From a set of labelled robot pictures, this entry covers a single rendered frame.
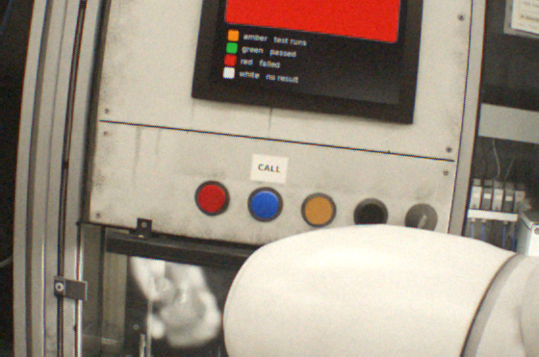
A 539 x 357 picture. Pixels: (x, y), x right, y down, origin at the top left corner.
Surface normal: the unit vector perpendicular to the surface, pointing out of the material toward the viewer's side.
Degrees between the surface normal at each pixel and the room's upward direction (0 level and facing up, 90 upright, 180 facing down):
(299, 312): 74
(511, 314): 51
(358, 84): 90
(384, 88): 90
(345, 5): 90
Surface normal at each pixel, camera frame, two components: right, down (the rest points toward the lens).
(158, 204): -0.05, 0.13
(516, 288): -0.29, -0.81
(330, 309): -0.51, -0.29
